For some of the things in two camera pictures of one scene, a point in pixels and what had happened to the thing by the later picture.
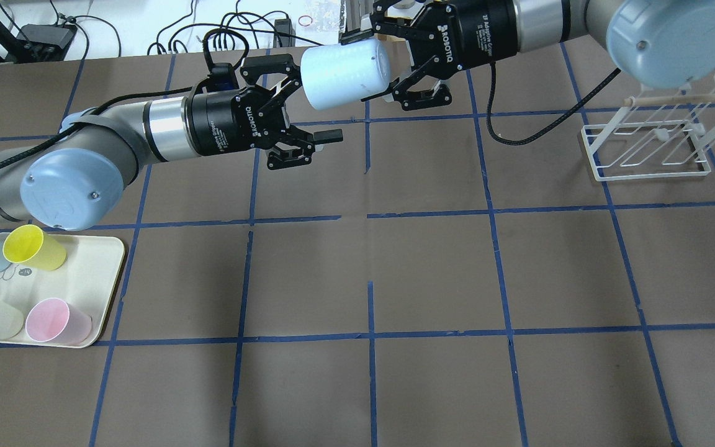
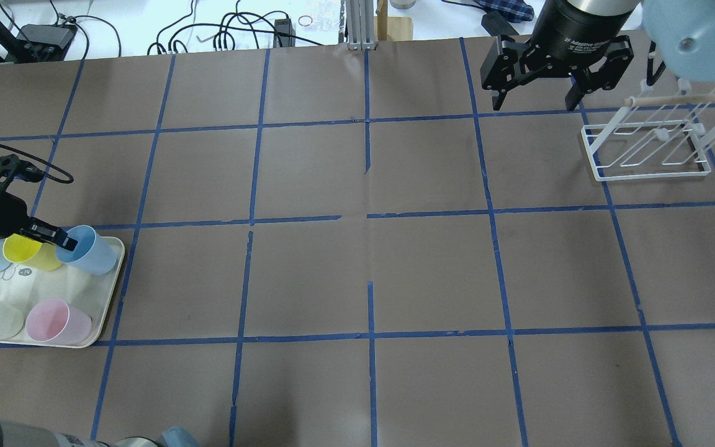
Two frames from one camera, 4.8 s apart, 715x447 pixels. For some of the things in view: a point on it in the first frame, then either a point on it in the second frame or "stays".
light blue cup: (336, 74) -> (93, 253)
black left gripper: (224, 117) -> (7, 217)
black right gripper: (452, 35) -> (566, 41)
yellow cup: (27, 244) stays
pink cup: (51, 320) stays
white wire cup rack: (661, 131) stays
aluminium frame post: (357, 13) stays
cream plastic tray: (87, 279) stays
